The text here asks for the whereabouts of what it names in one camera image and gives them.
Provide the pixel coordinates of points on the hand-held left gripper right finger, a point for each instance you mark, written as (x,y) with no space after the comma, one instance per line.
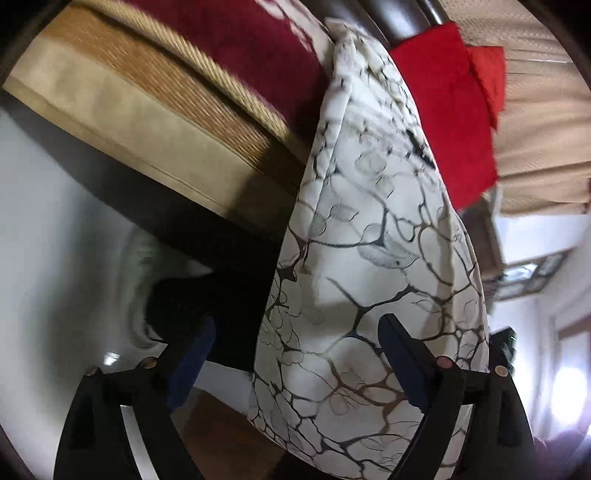
(404,362)

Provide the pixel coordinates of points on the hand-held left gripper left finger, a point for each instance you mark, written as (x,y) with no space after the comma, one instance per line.
(191,364)

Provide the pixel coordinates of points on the white vein-patterned quilted cloth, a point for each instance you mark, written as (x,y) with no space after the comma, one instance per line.
(369,207)

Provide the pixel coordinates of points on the brown leather sofa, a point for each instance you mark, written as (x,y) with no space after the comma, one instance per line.
(221,240)

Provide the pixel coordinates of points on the brown wooden furniture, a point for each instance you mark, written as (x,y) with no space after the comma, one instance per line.
(482,230)

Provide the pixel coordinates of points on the window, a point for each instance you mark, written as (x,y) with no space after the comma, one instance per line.
(531,272)

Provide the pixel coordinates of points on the large red cushion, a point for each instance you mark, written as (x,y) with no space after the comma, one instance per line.
(443,115)

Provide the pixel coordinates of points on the beige dotted curtain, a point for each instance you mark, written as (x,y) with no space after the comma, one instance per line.
(545,138)

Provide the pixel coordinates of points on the small red cushion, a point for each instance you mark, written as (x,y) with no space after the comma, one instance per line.
(489,74)

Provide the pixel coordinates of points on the red floral plush sofa cover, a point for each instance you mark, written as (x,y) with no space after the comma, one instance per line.
(240,41)

